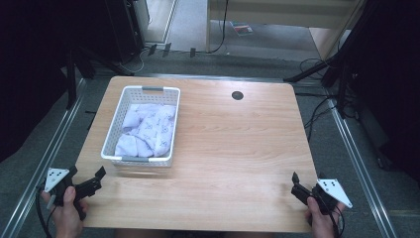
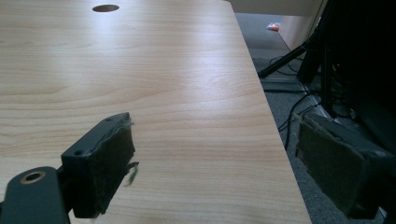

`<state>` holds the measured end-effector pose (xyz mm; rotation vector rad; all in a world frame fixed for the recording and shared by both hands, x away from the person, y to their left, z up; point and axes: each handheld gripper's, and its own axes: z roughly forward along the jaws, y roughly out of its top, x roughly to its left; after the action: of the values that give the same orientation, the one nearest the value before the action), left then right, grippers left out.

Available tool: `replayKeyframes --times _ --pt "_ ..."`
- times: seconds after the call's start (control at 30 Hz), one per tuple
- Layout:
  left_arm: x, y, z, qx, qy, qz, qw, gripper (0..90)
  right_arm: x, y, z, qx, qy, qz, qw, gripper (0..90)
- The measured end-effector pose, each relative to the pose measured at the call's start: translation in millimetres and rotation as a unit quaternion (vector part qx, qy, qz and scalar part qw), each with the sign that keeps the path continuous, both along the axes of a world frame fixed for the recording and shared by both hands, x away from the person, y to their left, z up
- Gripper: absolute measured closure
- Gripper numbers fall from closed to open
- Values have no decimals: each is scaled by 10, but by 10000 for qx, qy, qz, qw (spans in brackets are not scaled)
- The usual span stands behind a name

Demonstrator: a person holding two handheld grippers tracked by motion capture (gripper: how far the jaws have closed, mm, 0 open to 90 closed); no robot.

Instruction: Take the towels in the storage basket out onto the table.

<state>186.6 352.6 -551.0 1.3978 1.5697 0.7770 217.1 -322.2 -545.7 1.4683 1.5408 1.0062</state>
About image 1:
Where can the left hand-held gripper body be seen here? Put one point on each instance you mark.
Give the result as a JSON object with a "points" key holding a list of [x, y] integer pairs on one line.
{"points": [[59, 193]]}

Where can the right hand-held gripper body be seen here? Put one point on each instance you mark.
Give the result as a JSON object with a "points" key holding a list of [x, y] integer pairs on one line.
{"points": [[330, 191]]}

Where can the person's left hand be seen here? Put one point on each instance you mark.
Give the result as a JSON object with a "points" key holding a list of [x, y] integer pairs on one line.
{"points": [[67, 221]]}

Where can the person's right hand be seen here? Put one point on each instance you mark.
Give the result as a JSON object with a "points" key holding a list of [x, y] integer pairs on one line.
{"points": [[322, 226]]}

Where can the white patterned cloth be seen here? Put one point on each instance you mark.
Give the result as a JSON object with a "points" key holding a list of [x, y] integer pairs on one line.
{"points": [[148, 129]]}

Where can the white perforated plastic basket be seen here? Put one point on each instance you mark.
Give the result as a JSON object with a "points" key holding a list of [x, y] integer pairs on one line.
{"points": [[132, 95]]}

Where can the black metal stand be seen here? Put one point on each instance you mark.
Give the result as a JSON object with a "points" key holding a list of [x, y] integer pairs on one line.
{"points": [[71, 82], [313, 69]]}

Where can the black round table grommet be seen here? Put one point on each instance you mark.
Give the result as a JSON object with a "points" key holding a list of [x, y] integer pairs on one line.
{"points": [[237, 95]]}

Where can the dark curtain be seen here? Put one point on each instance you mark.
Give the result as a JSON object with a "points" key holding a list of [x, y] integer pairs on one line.
{"points": [[26, 72], [389, 82]]}

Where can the black cabinet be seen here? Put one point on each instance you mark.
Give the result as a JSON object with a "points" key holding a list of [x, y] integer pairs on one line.
{"points": [[125, 29]]}

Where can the book with red cover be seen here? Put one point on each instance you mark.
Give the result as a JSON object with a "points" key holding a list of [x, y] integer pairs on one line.
{"points": [[242, 28]]}

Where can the light wooden furniture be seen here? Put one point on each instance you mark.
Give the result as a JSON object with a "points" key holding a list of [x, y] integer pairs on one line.
{"points": [[284, 11]]}

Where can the aluminium floor rail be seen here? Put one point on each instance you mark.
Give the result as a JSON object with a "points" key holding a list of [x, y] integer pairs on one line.
{"points": [[43, 165], [360, 172]]}

